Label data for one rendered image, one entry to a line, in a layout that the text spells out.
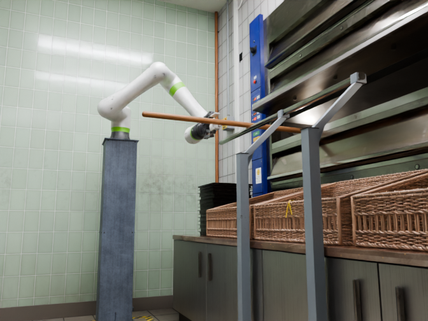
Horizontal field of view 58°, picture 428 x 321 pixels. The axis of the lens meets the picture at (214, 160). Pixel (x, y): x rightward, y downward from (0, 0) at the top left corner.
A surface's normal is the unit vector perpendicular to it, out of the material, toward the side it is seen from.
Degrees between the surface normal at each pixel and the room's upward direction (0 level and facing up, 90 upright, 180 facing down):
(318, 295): 90
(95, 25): 90
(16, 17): 90
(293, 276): 90
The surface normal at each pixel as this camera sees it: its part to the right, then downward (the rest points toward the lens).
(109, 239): 0.36, -0.15
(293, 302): -0.92, -0.06
